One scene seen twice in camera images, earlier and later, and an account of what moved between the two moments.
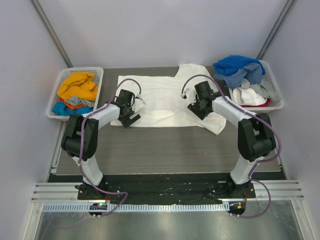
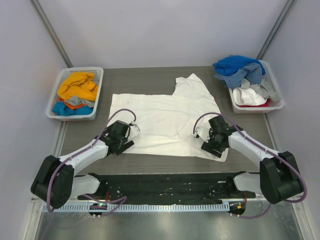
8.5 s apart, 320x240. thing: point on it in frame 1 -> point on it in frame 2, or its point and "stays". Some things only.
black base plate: x=169 y=189 stays
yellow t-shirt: x=79 y=84 stays
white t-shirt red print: x=165 y=99 -> x=166 y=122
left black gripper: x=129 y=118 -> x=124 y=146
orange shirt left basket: x=72 y=107 stays
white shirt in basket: x=247 y=96 stays
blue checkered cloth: x=252 y=71 stays
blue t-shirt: x=229 y=64 stays
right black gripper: x=197 y=110 -> x=211 y=148
